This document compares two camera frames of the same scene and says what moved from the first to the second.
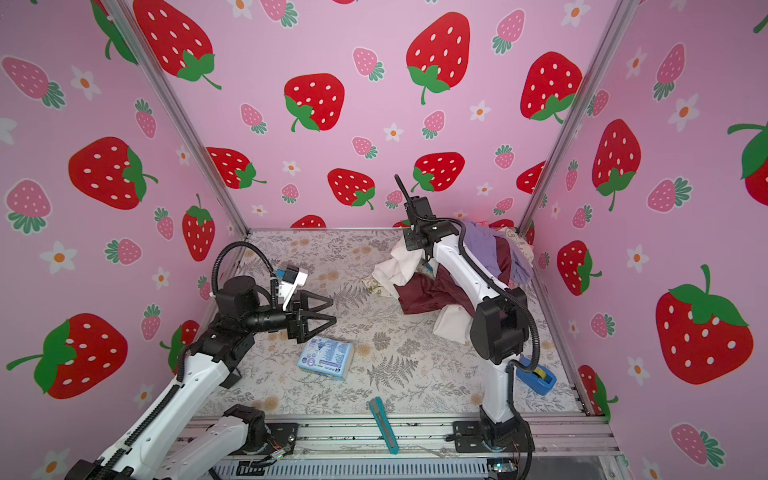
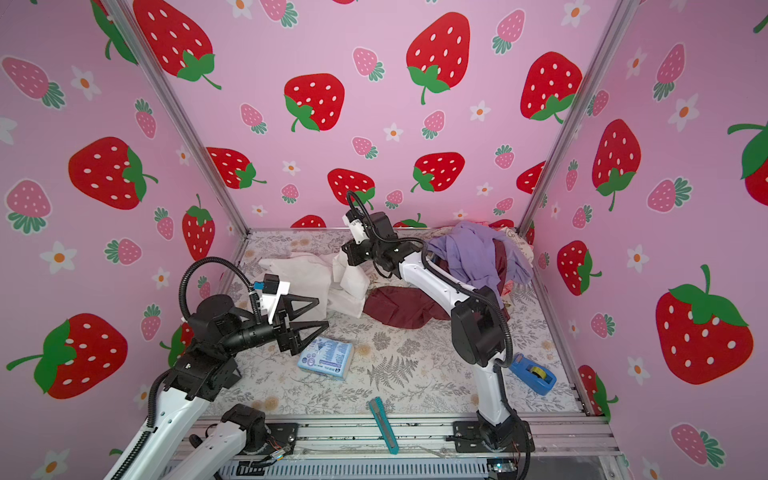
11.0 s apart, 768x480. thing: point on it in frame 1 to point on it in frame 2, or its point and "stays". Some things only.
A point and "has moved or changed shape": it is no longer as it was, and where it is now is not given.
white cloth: [452, 322] has moved or changed shape
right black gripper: [409, 243] to [351, 249]
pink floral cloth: [521, 244] stays
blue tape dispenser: [540, 380] stays
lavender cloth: [482, 242] stays
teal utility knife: [378, 407] stays
